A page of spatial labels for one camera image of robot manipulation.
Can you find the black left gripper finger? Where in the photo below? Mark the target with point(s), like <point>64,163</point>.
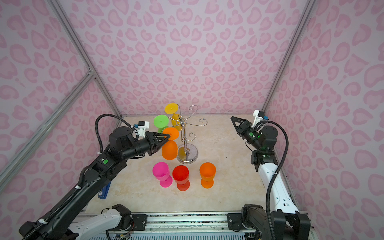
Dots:
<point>160,142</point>
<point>159,136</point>

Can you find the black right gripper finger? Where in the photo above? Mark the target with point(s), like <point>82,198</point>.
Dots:
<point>239,127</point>
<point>238,120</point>

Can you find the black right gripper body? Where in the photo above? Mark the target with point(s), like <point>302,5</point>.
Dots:
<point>251,135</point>

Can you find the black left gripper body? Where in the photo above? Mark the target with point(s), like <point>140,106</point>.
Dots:
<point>153,142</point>

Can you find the orange wine glass front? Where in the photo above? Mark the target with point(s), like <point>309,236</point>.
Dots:
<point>170,149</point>

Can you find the orange wine glass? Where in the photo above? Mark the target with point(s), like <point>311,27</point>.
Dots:
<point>207,172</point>
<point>170,149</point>

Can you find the green plastic wine glass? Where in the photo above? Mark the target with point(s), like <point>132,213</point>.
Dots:
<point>161,122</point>

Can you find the pink plastic wine glass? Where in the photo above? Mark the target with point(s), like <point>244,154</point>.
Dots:
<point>161,172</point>

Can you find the yellow plastic wine glass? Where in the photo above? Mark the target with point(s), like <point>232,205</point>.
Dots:
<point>172,109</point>

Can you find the red plastic wine glass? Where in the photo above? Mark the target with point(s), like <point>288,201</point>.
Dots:
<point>181,177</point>

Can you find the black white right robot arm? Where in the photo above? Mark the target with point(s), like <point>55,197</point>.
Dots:
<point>270,186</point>

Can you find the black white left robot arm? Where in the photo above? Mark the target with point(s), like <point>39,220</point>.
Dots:
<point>90,180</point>

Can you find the chrome wine glass rack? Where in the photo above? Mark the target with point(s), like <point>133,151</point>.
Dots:
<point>187,152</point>

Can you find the blue flat object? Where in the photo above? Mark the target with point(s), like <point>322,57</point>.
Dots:
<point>103,193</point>

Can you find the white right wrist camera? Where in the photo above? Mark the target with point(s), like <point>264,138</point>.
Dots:
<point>258,117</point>

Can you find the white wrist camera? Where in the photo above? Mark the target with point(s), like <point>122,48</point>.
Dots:
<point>141,127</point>
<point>258,117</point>

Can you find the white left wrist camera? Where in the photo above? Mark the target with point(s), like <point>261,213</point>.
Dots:
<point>141,127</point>

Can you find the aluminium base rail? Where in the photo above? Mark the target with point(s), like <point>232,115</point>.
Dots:
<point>121,219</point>

